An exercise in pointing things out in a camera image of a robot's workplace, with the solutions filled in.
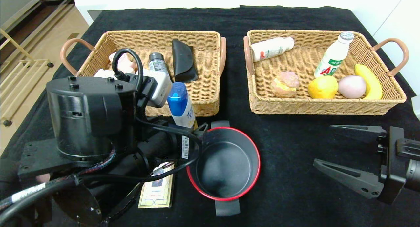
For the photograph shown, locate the white milk bottle silver cap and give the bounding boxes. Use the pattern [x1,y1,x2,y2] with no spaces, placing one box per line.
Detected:
[314,31,355,79]

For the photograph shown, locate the white table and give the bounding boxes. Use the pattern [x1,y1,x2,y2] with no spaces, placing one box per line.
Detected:
[74,0,355,27]

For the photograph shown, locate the grey metal shelf frame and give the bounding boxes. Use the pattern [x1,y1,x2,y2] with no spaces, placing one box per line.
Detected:
[0,0,76,35]

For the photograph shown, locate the dark table cloth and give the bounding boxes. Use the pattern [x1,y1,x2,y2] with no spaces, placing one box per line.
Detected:
[0,6,420,227]

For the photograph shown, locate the white bottle red green label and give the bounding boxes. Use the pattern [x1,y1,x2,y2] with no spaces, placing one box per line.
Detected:
[251,37,294,62]

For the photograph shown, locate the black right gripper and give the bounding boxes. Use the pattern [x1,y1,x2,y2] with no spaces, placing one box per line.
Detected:
[312,124,420,205]

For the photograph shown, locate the rectangular wicker basket brown handles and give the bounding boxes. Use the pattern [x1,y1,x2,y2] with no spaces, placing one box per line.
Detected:
[243,30,410,115]
[61,31,227,117]

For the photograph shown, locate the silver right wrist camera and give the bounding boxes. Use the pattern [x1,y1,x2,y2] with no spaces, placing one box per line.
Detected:
[412,96,420,121]

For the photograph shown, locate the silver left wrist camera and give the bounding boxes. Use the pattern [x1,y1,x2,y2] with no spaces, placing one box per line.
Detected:
[144,70,173,108]

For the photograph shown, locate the gold bordered card box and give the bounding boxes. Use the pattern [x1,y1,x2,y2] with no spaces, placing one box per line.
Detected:
[138,161,176,208]

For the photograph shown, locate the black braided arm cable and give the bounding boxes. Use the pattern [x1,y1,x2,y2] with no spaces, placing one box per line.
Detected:
[0,148,117,208]

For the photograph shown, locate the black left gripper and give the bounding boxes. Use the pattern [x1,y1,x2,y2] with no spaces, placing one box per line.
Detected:
[139,122,208,166]

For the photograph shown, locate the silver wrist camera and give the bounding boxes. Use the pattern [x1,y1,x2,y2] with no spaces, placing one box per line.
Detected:
[144,70,173,108]
[412,96,420,121]

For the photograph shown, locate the red pot black handles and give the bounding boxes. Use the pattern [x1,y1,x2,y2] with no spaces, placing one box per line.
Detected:
[186,120,261,217]

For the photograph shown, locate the white bottle blue cap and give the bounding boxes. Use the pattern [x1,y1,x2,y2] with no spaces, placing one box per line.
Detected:
[167,82,198,129]

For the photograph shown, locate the yellow lemon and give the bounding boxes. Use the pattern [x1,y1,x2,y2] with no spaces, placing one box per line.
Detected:
[308,75,339,99]

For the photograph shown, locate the black soft pouch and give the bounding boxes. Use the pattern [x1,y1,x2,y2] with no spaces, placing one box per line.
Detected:
[172,39,199,83]

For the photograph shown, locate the beige metal rack on wheels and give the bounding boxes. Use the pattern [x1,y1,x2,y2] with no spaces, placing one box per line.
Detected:
[0,28,55,128]

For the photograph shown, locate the yellow toy banana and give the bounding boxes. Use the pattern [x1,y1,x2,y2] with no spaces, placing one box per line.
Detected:
[354,64,383,100]

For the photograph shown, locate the white cabinet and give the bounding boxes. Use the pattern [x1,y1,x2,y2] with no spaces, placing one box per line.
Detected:
[338,0,420,99]

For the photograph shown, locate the small pink lotion bottle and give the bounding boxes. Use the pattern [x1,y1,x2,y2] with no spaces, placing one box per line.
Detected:
[109,52,137,74]

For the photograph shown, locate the black camera cable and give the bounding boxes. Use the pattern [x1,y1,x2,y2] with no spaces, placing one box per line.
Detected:
[0,48,201,224]

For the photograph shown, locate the white plastic soap dish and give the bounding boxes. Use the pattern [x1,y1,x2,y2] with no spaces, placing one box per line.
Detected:
[94,69,114,79]

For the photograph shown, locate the black grey squeeze tube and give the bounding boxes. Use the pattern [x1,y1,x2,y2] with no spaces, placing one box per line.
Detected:
[148,52,172,80]

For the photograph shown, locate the toy cream puff bun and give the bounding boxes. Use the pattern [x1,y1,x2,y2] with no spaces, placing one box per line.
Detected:
[271,71,300,98]

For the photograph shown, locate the pale pink toy egg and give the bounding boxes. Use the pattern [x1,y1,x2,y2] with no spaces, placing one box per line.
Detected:
[338,76,367,99]

